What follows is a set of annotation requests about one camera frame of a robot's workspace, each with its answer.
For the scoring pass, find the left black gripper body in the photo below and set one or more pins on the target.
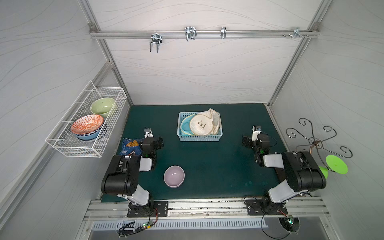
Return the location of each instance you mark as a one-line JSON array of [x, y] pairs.
[[159, 142]]

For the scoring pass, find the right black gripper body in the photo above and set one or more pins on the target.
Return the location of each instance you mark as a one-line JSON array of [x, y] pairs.
[[247, 141]]

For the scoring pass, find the cream mesh laundry bag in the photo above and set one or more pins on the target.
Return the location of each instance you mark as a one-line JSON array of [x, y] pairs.
[[206, 123]]

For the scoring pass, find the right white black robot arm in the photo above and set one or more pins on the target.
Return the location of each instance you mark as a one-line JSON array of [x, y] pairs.
[[302, 173]]

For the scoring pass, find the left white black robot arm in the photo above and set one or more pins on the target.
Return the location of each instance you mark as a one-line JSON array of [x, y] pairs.
[[122, 176]]

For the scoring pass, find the blue snack bag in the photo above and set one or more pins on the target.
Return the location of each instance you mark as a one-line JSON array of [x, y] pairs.
[[131, 147]]

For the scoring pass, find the teal mesh laundry bag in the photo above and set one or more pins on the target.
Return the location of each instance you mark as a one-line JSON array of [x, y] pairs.
[[185, 126]]

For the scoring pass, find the lilac ceramic bowl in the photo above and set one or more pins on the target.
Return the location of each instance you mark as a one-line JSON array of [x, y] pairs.
[[174, 176]]

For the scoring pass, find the light blue plastic basket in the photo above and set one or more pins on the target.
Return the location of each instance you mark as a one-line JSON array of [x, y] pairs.
[[183, 137]]

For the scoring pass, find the black scrolled metal stand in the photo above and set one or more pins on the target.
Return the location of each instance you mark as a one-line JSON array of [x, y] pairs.
[[317, 145]]

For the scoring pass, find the dark green table mat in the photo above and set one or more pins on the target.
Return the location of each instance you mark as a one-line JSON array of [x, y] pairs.
[[213, 169]]

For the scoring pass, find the blue bowl under orange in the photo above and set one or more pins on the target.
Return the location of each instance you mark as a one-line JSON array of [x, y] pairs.
[[89, 136]]

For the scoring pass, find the green ceramic bowl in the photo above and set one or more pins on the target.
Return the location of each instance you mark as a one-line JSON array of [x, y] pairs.
[[105, 107]]

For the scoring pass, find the orange patterned bowl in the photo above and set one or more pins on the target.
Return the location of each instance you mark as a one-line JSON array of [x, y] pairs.
[[87, 124]]

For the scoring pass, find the green round disc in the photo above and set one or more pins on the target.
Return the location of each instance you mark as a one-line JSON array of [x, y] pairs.
[[336, 164]]

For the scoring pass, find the left double metal hook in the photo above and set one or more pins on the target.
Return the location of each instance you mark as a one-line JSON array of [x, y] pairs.
[[156, 40]]

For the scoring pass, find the middle metal hook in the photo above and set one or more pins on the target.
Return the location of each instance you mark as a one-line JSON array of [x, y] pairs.
[[190, 33]]

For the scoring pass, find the small metal hook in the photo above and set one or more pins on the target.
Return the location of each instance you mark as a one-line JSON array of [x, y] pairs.
[[223, 32]]

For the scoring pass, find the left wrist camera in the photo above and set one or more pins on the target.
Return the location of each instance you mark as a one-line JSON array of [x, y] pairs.
[[148, 133]]

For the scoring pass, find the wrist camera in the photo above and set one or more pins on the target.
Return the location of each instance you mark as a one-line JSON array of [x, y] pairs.
[[256, 131], [148, 133]]

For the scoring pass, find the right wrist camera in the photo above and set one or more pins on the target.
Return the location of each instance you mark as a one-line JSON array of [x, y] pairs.
[[256, 131]]

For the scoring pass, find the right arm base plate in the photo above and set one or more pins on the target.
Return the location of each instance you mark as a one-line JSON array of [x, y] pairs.
[[256, 207]]

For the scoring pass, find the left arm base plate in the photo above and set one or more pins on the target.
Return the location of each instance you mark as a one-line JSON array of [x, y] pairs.
[[153, 209]]

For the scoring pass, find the white wire wall basket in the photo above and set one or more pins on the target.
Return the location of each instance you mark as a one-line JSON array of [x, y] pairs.
[[64, 141]]

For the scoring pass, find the white slotted cable duct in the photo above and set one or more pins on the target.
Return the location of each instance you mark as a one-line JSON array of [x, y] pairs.
[[186, 224]]

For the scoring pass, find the aluminium front rail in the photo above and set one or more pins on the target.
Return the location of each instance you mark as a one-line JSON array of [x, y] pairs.
[[206, 209]]

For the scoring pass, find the aluminium rail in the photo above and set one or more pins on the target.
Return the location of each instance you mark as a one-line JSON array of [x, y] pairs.
[[215, 34], [206, 209]]

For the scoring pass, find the aluminium top rail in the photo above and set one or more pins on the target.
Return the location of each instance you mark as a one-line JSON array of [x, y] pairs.
[[215, 34]]

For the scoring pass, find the right metal hook bracket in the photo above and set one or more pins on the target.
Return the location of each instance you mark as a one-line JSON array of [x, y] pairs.
[[296, 34]]

